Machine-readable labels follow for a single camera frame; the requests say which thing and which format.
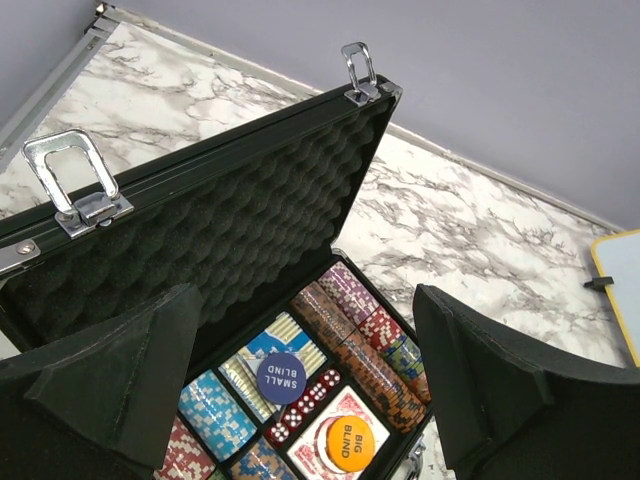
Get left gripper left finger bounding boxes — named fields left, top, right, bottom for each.
left=1, top=284, right=201, bottom=479

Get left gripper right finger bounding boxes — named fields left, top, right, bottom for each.
left=413, top=284, right=639, bottom=479

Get red white poker chip stack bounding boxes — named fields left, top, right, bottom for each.
left=153, top=416, right=215, bottom=480

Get light blue poker chip stack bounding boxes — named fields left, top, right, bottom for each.
left=178, top=370, right=257, bottom=461

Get orange big blind button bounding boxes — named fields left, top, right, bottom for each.
left=326, top=415, right=375, bottom=473

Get blue small blind button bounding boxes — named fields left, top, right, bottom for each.
left=257, top=352, right=307, bottom=405

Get red playing card deck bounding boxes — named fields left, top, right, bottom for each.
left=287, top=386, right=390, bottom=480

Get black foam-lined poker case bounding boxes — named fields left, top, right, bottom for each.
left=1, top=73, right=431, bottom=479

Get brown poker chip stack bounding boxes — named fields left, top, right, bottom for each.
left=290, top=281, right=355, bottom=349

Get orange black chip row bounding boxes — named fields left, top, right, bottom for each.
left=332, top=332, right=426, bottom=433

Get red green chip row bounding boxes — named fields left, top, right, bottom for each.
left=358, top=306, right=431, bottom=404

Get blue tan chip row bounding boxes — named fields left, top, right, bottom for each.
left=229, top=437, right=297, bottom=480

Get red dice in case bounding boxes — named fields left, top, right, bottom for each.
left=267, top=368, right=342, bottom=446

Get blue playing card deck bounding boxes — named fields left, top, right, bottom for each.
left=219, top=312, right=327, bottom=423

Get white dry-erase board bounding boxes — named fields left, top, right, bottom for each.
left=584, top=229, right=639, bottom=367

